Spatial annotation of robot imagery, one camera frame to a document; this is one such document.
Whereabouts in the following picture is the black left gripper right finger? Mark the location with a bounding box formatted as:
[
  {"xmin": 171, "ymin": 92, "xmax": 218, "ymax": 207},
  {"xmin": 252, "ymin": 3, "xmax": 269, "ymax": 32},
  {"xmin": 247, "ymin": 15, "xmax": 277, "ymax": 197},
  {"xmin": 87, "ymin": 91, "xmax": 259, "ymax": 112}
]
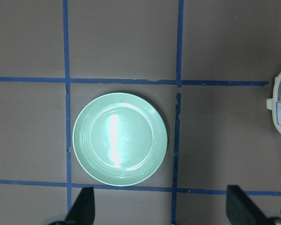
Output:
[{"xmin": 226, "ymin": 185, "xmax": 272, "ymax": 225}]

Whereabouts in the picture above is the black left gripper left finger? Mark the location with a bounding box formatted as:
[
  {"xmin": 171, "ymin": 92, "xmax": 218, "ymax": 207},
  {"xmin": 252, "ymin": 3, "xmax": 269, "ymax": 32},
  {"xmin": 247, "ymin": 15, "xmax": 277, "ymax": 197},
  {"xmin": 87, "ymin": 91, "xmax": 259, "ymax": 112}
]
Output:
[{"xmin": 65, "ymin": 187, "xmax": 95, "ymax": 225}]

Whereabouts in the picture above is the green plate on left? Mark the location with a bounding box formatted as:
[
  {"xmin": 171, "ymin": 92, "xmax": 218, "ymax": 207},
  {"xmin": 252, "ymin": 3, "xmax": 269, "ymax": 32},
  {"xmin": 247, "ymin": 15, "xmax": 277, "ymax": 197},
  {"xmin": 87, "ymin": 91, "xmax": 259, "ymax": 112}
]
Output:
[{"xmin": 72, "ymin": 92, "xmax": 168, "ymax": 187}]

